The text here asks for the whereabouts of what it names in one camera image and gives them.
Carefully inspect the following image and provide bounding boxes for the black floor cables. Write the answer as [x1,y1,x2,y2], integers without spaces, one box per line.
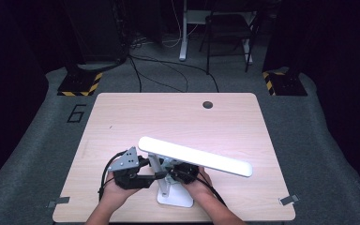
[127,54,219,94]

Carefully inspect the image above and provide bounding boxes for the person's right hand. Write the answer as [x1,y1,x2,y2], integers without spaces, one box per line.
[181,166,213,196]

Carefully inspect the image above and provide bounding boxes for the black cabinet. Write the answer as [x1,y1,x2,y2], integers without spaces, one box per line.
[64,0,129,64]

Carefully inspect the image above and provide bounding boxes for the white desk frame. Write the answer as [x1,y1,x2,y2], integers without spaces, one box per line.
[178,0,257,65]

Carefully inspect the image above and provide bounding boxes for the grey tape piece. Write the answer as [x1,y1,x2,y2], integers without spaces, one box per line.
[46,196,70,209]
[278,194,300,206]

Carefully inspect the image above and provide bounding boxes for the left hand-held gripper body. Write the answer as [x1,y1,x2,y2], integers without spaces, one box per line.
[107,146,156,190]

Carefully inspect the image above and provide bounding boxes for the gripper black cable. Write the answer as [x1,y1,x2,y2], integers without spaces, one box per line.
[196,172,229,209]
[97,150,129,203]

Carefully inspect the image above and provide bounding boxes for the black chair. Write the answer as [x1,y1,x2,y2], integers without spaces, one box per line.
[199,12,261,75]

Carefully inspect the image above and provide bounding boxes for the white desk lamp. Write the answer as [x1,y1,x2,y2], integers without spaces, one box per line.
[137,136,253,208]

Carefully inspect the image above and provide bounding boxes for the person's left hand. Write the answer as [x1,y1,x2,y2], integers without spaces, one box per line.
[101,172,142,204]

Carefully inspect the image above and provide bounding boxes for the black stand base striped edge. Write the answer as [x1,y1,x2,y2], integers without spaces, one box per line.
[56,71,103,98]
[262,70,308,97]

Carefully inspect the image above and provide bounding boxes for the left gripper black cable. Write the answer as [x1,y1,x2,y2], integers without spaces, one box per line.
[97,150,129,203]

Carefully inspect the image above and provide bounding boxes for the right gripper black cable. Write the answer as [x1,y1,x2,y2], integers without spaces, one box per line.
[196,172,229,209]

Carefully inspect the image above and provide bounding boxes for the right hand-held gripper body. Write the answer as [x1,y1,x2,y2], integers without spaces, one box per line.
[168,162,200,185]

